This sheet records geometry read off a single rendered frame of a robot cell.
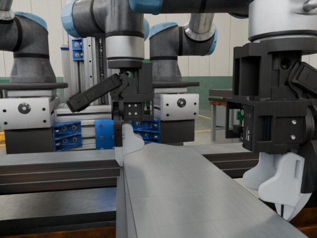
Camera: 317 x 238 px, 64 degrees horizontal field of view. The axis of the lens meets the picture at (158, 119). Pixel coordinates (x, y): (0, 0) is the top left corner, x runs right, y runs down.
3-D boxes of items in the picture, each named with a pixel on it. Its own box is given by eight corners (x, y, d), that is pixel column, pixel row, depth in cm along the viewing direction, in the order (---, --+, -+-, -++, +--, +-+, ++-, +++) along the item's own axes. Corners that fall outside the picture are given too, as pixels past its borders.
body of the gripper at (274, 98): (223, 142, 33) (226, 47, 31) (284, 140, 34) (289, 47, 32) (254, 160, 25) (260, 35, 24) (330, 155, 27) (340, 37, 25)
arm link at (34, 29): (56, 55, 92) (54, 16, 90) (20, 51, 81) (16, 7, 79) (37, 57, 99) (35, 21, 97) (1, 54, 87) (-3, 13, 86)
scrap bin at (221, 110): (243, 127, 582) (244, 102, 574) (230, 129, 558) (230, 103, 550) (222, 123, 633) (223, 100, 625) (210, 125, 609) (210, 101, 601)
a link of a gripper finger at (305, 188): (281, 182, 31) (285, 111, 30) (294, 181, 31) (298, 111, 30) (309, 199, 26) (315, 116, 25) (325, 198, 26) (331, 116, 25)
